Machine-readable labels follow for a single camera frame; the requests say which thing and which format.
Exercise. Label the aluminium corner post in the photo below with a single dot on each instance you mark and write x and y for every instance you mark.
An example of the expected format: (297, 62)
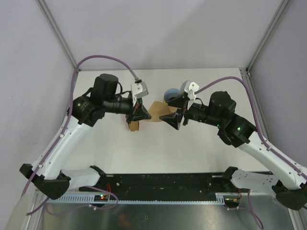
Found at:
(275, 21)
(56, 31)

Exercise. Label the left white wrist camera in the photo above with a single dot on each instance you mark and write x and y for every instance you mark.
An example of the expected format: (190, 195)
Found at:
(139, 89)

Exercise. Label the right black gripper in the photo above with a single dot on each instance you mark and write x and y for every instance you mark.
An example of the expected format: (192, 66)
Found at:
(175, 119)

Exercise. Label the blue glass dripper cone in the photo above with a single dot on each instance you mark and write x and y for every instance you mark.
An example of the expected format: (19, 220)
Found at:
(171, 94)

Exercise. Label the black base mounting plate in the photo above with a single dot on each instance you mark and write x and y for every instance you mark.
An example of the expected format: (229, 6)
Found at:
(211, 182)

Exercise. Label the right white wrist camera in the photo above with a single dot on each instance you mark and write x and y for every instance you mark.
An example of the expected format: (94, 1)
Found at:
(190, 88)

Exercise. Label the right aluminium corner post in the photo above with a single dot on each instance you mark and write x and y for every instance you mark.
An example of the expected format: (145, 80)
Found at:
(275, 21)

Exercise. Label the single brown coffee filter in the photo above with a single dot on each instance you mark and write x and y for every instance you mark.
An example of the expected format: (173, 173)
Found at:
(159, 109)

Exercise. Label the grey slotted cable duct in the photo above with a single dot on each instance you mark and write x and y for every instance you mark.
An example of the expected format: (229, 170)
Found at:
(98, 198)

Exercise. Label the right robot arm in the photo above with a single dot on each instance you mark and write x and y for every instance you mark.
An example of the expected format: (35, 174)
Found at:
(287, 183)

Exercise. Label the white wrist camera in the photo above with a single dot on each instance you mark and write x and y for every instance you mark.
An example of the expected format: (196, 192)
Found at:
(139, 89)
(190, 88)

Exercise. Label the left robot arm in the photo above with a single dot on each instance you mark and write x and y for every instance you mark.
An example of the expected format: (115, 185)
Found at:
(47, 173)

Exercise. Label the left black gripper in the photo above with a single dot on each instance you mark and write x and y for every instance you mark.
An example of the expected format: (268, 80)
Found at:
(138, 112)

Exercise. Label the left aluminium corner post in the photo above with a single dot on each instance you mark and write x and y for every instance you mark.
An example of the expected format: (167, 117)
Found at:
(56, 31)

